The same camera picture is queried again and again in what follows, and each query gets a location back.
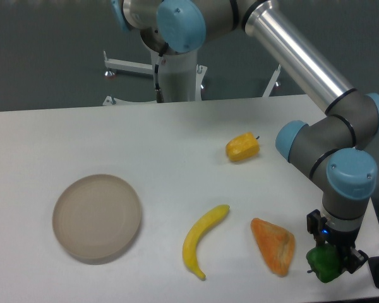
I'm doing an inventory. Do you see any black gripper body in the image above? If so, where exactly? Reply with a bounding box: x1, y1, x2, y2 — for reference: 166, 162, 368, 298
306, 210, 361, 249

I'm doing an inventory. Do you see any green toy pepper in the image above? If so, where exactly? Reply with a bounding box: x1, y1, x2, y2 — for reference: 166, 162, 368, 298
306, 243, 342, 283

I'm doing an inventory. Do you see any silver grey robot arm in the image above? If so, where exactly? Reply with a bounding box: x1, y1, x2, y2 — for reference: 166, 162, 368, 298
111, 1, 379, 279

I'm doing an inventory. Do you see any yellow toy pepper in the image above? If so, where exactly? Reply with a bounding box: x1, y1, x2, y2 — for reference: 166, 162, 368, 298
226, 132, 260, 162

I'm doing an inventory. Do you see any beige round plate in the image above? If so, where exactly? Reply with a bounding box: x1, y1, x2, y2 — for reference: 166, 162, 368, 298
52, 174, 142, 264

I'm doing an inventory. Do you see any orange toy fruit slice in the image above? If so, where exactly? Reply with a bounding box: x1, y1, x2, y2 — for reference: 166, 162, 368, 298
250, 218, 296, 277

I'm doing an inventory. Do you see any yellow toy banana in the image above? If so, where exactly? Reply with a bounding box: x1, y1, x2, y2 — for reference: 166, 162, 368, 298
182, 205, 230, 281

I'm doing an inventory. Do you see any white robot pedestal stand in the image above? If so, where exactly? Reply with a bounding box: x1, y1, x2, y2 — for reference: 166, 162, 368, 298
101, 50, 282, 107

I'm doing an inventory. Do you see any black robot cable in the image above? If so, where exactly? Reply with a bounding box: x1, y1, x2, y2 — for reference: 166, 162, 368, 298
153, 42, 170, 104

